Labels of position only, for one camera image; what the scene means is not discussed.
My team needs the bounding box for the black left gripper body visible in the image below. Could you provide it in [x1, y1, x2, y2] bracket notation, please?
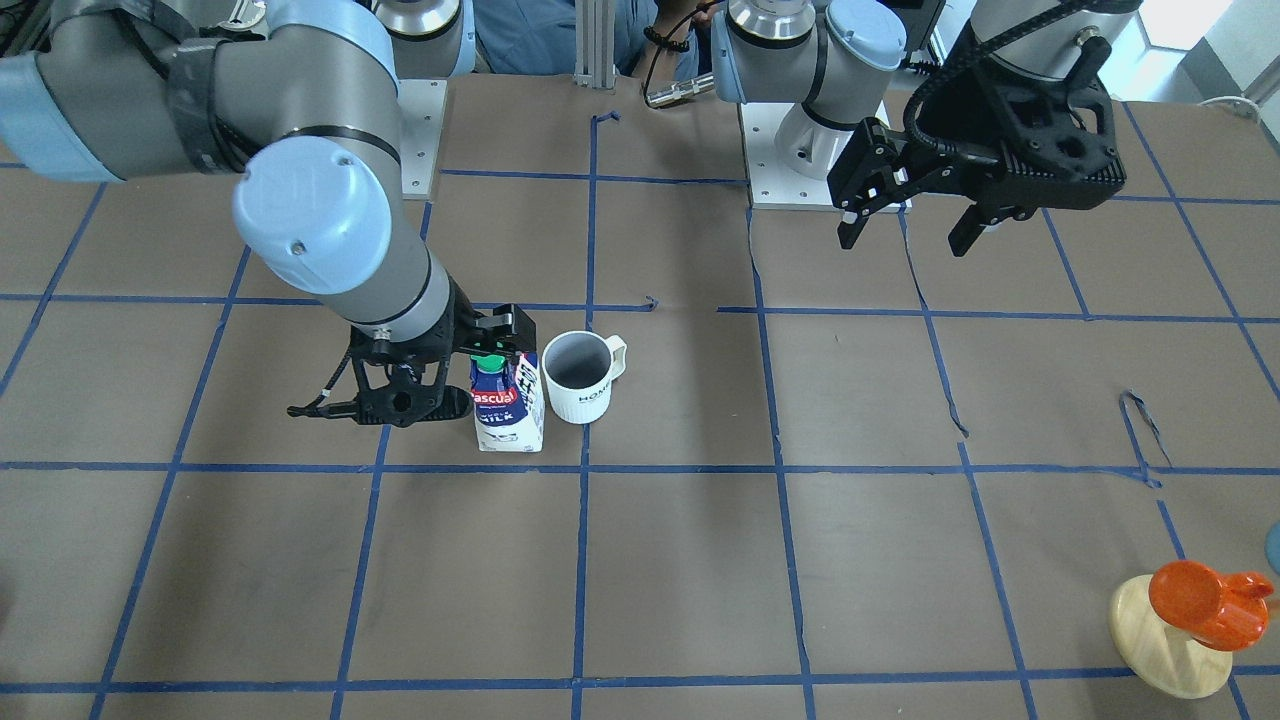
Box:
[908, 40, 1126, 215]

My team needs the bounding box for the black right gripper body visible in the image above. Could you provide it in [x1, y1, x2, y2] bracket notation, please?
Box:
[348, 281, 474, 397]

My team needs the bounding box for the blue white milk carton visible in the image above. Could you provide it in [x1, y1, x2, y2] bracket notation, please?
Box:
[470, 352, 545, 454]

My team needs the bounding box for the white HOME mug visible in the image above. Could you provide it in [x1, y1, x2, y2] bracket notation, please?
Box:
[541, 331, 628, 425]

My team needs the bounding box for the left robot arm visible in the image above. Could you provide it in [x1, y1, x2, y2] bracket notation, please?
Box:
[710, 1, 1139, 258]

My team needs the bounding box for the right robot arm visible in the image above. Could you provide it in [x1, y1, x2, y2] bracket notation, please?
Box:
[3, 1, 536, 427]

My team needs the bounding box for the person in blue shirt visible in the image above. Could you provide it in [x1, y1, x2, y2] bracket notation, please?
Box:
[470, 0, 731, 83]

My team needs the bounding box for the blue mug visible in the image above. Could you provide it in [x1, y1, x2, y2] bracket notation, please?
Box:
[1263, 521, 1280, 575]

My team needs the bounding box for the orange mug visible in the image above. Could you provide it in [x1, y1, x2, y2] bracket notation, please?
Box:
[1148, 560, 1275, 652]

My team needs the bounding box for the wooden mug tree stand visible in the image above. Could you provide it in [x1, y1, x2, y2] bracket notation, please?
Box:
[1108, 574, 1234, 700]

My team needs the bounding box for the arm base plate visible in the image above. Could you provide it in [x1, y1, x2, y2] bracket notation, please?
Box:
[739, 102, 852, 211]
[398, 79, 448, 201]

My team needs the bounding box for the aluminium frame post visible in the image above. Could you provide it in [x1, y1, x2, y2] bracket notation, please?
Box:
[572, 0, 617, 94]

